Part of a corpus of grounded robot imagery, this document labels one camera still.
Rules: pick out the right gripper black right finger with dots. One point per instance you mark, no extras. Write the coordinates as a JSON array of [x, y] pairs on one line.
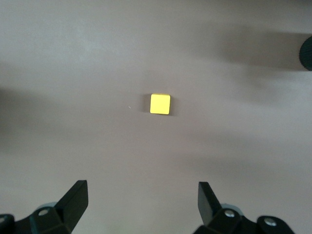
[[219, 219]]

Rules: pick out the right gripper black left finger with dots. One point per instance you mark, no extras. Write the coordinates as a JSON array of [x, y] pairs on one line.
[[65, 209]]

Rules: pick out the black ribbed cylinder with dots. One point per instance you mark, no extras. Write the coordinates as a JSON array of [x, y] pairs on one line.
[[306, 53]]

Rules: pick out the yellow block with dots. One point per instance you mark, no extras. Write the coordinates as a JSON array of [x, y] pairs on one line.
[[159, 104]]

